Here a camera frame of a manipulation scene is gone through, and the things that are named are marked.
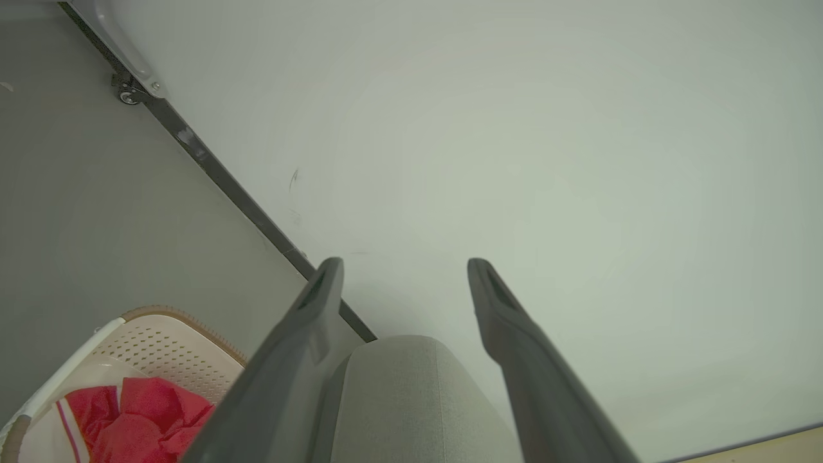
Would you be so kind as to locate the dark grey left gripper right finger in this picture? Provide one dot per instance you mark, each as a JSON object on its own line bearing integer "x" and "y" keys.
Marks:
{"x": 546, "y": 399}

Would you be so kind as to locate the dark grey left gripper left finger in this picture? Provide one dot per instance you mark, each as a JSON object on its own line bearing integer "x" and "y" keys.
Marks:
{"x": 283, "y": 386}

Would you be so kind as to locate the red cloth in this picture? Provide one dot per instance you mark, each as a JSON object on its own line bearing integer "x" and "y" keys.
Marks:
{"x": 154, "y": 418}

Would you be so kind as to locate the red jersey with white stripe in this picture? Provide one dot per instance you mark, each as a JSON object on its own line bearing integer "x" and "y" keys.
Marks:
{"x": 90, "y": 411}

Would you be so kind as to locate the cream perforated laundry basket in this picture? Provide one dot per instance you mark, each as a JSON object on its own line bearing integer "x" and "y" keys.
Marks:
{"x": 167, "y": 350}

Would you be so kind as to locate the black baseboard strip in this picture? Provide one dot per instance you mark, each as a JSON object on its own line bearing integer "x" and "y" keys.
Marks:
{"x": 218, "y": 175}

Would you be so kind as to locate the small black caster wheel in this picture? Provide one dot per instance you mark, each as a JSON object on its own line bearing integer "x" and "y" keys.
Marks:
{"x": 128, "y": 95}

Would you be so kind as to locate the silver metal corner bracket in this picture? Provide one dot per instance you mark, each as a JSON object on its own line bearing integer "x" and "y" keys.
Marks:
{"x": 128, "y": 51}

